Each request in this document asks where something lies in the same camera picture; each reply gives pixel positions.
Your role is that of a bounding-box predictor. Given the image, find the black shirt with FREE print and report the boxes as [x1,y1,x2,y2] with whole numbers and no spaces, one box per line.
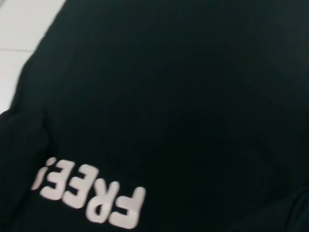
[0,0,309,232]

